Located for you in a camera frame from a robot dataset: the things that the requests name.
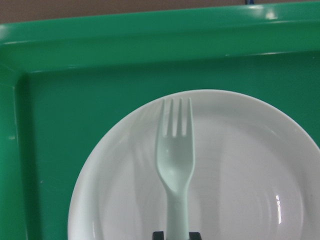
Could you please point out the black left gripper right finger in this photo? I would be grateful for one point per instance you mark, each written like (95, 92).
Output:
(195, 236)

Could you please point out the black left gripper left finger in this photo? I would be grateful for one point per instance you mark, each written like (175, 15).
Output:
(158, 235)

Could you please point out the pale green plastic fork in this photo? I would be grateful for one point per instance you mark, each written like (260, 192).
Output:
(175, 164)

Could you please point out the white round plate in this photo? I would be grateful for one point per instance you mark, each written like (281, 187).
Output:
(256, 177)

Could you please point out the green plastic tray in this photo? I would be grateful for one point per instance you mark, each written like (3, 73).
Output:
(65, 82)

